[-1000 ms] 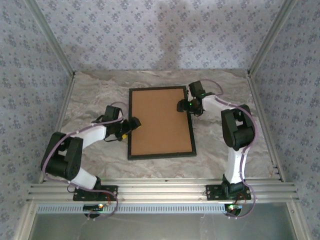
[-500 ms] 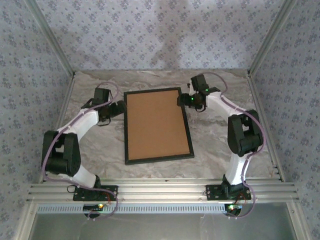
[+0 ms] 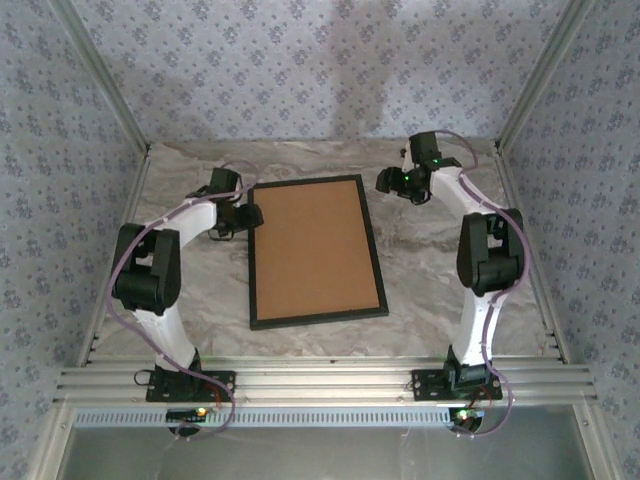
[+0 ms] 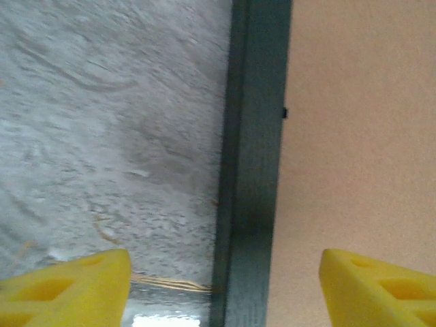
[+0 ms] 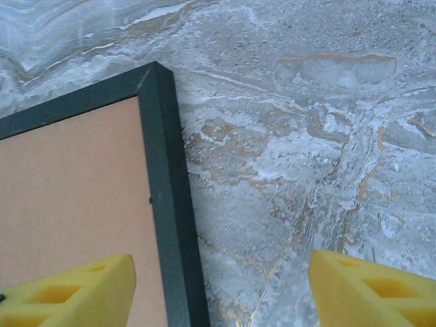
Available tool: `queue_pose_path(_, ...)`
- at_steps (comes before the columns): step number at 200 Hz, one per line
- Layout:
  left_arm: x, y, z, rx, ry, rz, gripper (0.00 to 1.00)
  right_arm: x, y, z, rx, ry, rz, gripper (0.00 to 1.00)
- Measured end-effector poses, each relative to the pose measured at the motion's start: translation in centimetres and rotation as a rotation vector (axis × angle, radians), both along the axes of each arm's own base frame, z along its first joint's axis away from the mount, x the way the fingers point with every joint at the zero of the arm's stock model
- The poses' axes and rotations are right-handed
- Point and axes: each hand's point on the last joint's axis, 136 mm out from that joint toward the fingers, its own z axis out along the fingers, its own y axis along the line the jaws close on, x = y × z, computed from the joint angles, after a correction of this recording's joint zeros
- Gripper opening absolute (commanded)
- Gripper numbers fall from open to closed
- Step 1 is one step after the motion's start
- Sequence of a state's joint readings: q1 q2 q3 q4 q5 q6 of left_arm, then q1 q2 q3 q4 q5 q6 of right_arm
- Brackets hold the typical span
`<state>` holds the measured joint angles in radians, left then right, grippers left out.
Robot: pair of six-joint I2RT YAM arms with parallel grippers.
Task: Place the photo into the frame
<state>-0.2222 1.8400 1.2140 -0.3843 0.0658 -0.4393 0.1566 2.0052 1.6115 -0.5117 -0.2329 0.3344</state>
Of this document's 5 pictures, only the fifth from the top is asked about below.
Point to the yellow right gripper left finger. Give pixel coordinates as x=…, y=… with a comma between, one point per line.
x=68, y=299

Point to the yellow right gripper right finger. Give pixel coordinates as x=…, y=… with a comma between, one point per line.
x=374, y=299

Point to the black picture frame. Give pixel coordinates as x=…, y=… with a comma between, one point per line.
x=163, y=136

